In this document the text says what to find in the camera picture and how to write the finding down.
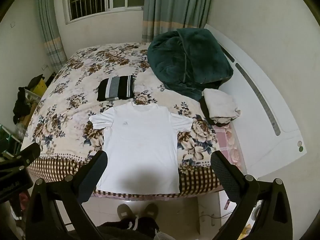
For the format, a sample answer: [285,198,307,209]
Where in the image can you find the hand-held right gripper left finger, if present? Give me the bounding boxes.
[26,151,108,240]

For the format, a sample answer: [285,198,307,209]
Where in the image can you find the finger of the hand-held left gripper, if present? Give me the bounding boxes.
[0,142,41,173]

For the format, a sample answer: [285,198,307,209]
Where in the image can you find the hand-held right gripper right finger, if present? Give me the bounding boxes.
[211,151,293,240]

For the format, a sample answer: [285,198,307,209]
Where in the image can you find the white t-shirt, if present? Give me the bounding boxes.
[89,101,194,195]

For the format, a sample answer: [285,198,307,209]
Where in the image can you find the pink floral mattress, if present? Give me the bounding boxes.
[212,124,244,174]

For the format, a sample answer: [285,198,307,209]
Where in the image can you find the person's grey shoe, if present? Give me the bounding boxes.
[117,204,137,222]
[140,203,158,219]

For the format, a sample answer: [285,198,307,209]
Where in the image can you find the person's dark pants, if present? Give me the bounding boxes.
[96,216,160,240]

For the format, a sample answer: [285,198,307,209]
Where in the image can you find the yellow cardboard box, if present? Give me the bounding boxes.
[30,79,48,99]

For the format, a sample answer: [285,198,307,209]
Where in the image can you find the folded beige cloth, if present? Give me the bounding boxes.
[202,88,241,124]

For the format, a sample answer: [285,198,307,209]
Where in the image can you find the bed with floral cover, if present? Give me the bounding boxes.
[20,42,223,197]

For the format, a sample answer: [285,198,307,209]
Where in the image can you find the white headboard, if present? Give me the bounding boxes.
[204,24,307,178]

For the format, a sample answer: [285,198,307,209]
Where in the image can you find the folded black grey striped garment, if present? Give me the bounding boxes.
[97,75,135,102]

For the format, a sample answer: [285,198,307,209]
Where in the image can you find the dark green plush blanket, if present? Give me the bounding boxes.
[147,28,234,102]

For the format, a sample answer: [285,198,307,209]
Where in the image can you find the grey green curtain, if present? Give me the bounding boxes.
[142,0,215,43]
[35,0,67,73]

